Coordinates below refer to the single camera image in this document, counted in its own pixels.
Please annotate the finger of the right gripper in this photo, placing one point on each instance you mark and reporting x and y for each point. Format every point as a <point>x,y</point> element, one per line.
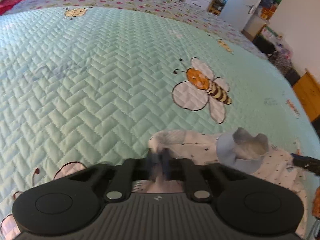
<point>307,163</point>

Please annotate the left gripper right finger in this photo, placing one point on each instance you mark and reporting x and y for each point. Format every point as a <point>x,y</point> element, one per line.
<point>184,170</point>

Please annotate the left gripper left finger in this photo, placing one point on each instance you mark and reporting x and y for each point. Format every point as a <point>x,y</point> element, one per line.
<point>120,185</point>

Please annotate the white patterned baby garment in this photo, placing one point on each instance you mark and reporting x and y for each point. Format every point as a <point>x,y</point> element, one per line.
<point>255,187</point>

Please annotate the black chair with clothes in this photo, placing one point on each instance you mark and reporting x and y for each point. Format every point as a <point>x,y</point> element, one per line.
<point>280,58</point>

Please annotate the right hand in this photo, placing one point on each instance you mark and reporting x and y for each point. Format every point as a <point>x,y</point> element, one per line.
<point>316,204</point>

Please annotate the wooden desk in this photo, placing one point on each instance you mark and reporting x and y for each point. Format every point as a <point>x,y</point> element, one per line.
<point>308,93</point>

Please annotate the mint green bee quilt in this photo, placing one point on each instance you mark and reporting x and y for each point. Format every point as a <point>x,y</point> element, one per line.
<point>95,88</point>

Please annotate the heart patterned bedsheet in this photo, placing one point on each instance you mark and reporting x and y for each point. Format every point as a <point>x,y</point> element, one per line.
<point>172,9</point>

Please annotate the white room door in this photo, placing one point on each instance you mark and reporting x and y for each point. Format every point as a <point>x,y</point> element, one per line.
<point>238,12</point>

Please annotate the magenta bed sheet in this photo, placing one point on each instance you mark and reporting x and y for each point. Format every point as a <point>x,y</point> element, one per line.
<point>7,5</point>

